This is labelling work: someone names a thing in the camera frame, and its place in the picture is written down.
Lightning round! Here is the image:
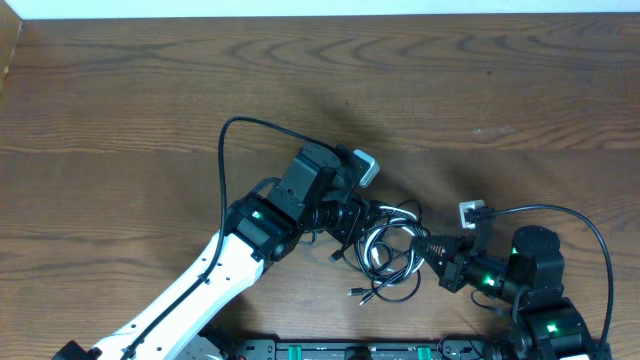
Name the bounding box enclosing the white usb cable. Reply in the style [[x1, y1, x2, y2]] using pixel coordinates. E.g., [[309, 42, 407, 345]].
[[363, 204, 430, 281]]

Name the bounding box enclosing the black usb cable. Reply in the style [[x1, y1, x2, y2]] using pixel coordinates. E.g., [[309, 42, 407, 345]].
[[328, 199, 431, 306]]

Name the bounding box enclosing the left camera black cable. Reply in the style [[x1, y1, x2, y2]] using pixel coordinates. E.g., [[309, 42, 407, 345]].
[[119, 116, 346, 360]]

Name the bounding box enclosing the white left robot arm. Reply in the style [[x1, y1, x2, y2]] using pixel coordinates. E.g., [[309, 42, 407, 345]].
[[53, 144, 380, 360]]

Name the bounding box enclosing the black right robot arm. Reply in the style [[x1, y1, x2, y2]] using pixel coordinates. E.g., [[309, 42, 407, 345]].
[[411, 225, 612, 360]]

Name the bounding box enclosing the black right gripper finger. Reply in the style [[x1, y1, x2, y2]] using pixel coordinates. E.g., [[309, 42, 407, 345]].
[[411, 235, 473, 255], [417, 250, 458, 280]]

